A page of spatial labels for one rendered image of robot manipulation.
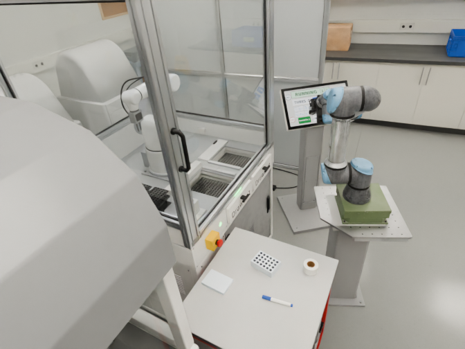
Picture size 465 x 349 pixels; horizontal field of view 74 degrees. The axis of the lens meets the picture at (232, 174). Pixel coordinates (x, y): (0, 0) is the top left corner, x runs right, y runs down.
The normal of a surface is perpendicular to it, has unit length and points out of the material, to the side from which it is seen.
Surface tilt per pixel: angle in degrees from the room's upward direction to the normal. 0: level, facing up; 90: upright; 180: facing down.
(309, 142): 90
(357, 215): 90
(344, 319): 0
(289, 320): 0
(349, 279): 90
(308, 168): 90
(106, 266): 69
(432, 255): 0
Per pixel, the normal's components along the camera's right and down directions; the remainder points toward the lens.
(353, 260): -0.08, 0.58
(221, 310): -0.07, -0.81
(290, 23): -0.42, 0.55
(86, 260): 0.80, -0.09
